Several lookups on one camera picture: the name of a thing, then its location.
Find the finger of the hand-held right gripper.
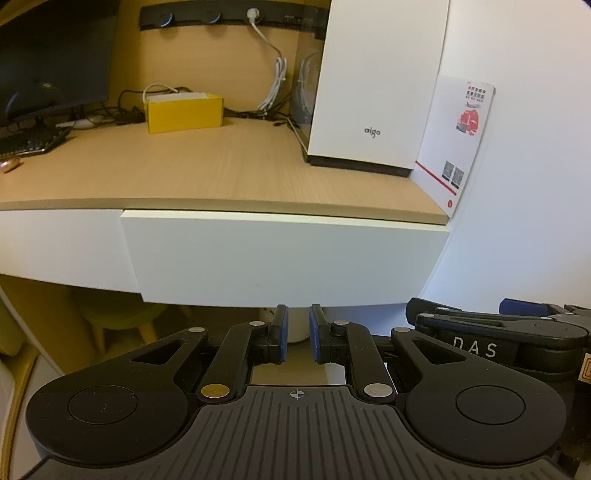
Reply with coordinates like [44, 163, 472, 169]
[499, 298, 566, 320]
[405, 297, 463, 331]

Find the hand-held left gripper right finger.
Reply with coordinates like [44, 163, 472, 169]
[308, 303, 468, 405]

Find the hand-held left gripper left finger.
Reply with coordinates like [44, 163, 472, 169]
[117, 304, 290, 403]

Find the wide white desk drawer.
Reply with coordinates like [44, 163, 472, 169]
[121, 209, 451, 308]

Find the yellow-green stool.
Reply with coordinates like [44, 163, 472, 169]
[75, 290, 170, 352]

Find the white printed leaflet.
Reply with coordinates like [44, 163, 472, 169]
[414, 74, 498, 218]

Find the white computer case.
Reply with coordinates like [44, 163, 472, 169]
[288, 0, 451, 179]

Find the narrow white drawer front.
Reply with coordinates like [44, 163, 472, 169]
[0, 209, 142, 293]

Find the yellow cardboard box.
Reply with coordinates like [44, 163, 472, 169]
[143, 92, 226, 135]

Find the white adapter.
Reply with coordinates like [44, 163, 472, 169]
[55, 116, 110, 130]

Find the black keyboard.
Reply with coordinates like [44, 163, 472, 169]
[0, 126, 73, 159]

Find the black computer monitor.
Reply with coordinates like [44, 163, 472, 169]
[0, 0, 120, 126]

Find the black cable bundle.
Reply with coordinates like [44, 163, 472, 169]
[71, 88, 149, 126]
[223, 105, 297, 128]

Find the thin white cable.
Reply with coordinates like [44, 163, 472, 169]
[141, 83, 193, 106]

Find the white plug with cable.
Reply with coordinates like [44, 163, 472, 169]
[246, 8, 290, 112]

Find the black wall power strip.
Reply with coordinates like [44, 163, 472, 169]
[139, 4, 329, 40]

